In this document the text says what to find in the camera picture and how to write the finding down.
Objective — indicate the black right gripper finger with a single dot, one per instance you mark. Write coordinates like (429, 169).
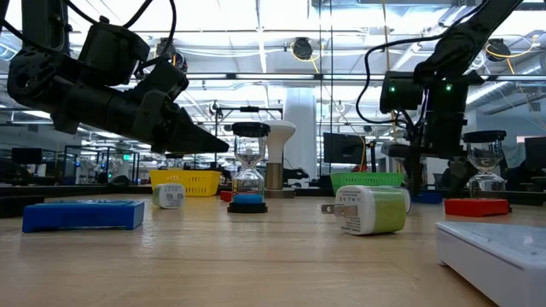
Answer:
(420, 164)

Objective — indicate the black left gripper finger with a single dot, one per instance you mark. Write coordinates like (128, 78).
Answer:
(183, 132)

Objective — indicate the dark blue rectangular box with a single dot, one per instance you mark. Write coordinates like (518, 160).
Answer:
(428, 198)

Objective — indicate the orange sand hourglass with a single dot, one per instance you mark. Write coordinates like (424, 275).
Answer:
(484, 136)

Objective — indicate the pale wall charger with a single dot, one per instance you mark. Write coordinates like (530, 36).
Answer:
(168, 196)

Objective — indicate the red rectangular box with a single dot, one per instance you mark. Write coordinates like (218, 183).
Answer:
(477, 207)

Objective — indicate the blue sand hourglass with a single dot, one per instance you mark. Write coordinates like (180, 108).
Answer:
(248, 198)

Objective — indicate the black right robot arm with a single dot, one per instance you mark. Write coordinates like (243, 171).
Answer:
(460, 42)

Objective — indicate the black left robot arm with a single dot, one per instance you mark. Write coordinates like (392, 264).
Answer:
(34, 81)

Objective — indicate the white sand hourglass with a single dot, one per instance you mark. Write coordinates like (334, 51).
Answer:
(174, 156)

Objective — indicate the person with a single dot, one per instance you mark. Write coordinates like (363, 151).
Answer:
(453, 177)

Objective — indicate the yellow plastic basket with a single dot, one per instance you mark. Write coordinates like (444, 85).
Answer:
(192, 183)

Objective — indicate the green plastic basket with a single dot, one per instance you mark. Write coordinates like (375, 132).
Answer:
(362, 179)

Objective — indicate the red pocket calculator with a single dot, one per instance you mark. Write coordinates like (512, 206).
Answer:
(226, 196)

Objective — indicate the black background monitor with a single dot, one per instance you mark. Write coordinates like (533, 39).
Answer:
(341, 148)

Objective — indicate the white bulb lamp brass base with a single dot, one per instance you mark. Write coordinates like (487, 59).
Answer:
(277, 132)

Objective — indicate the black background device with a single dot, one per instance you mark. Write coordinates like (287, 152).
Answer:
(294, 174)

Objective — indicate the white rectangular box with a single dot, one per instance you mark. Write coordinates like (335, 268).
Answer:
(499, 264)

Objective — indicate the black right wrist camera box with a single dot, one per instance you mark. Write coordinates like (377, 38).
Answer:
(396, 150)

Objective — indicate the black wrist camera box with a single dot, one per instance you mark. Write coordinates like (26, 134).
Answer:
(164, 81)
(396, 150)

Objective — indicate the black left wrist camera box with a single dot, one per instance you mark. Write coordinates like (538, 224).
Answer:
(164, 81)

